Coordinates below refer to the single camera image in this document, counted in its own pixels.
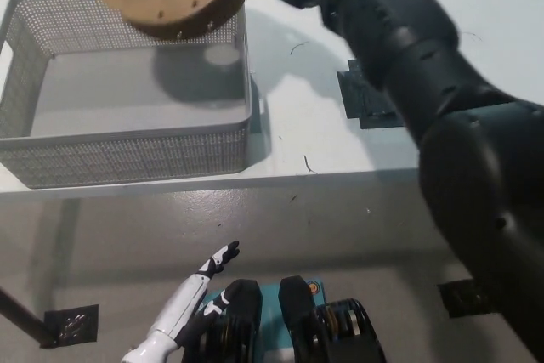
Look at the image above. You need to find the teal robot body plate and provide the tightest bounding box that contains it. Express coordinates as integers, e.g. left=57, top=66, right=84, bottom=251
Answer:
left=254, top=281, right=326, bottom=363

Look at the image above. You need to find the grey table leg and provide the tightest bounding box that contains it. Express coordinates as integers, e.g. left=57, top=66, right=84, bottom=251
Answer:
left=53, top=200, right=82, bottom=296

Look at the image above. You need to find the grey perforated plastic basket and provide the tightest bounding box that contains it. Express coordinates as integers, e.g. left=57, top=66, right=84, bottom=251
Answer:
left=0, top=0, right=264, bottom=190

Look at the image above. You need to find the black floor tape patch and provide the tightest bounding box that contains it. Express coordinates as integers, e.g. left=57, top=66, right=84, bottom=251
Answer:
left=43, top=303, right=100, bottom=346
left=437, top=280, right=502, bottom=320

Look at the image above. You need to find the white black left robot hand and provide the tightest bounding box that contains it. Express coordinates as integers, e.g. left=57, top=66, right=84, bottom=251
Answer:
left=120, top=240, right=241, bottom=363

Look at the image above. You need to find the black diagonal metal bar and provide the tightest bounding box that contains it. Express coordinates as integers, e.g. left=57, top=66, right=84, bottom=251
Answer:
left=0, top=286, right=56, bottom=349

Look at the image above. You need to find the black tape patch on table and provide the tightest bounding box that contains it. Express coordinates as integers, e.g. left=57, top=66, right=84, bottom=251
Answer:
left=337, top=59, right=410, bottom=130

